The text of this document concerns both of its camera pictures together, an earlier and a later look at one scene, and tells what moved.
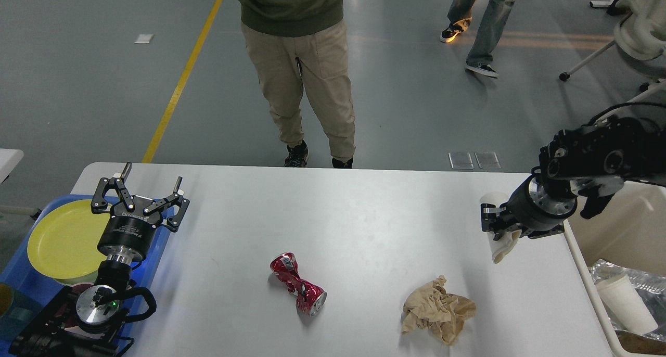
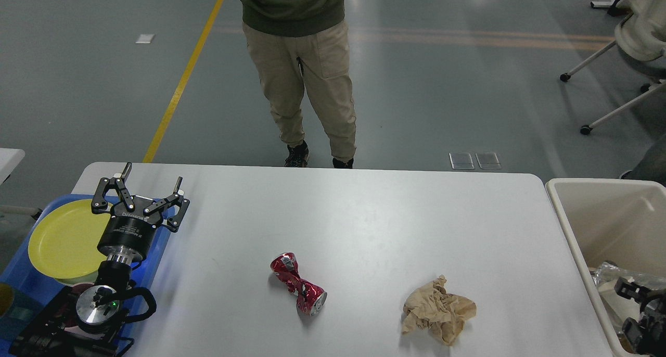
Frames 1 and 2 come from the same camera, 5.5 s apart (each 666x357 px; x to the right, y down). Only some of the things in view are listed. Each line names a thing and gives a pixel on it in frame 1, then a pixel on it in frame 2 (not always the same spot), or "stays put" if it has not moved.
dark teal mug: x=17 y=309 stays put
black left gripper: x=126 y=237 stays put
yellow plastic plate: x=63 y=243 stays put
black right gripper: x=532 y=206 to x=648 y=337
